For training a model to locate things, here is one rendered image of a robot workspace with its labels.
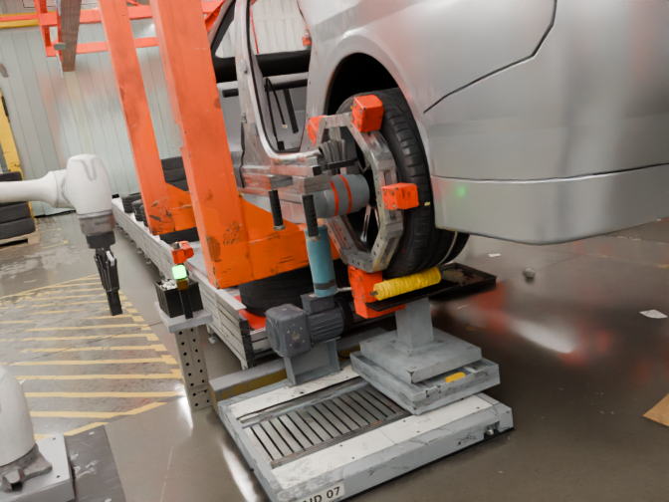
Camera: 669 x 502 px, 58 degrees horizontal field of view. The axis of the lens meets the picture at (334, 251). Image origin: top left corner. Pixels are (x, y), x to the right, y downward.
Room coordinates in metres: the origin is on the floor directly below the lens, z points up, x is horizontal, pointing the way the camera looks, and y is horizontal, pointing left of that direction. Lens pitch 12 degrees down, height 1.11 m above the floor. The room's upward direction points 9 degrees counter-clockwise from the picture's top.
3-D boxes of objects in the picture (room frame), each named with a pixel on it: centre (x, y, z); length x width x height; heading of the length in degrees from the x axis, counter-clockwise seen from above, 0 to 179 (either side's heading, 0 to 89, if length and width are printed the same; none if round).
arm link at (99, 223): (1.64, 0.63, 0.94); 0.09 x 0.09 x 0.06
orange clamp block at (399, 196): (1.81, -0.22, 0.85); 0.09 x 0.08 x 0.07; 22
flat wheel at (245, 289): (2.92, 0.17, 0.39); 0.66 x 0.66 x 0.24
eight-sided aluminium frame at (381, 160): (2.10, -0.10, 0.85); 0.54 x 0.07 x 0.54; 22
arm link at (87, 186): (1.65, 0.63, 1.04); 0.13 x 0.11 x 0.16; 34
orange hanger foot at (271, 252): (2.55, 0.13, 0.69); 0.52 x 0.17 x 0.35; 112
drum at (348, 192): (2.07, -0.03, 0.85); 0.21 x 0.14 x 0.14; 112
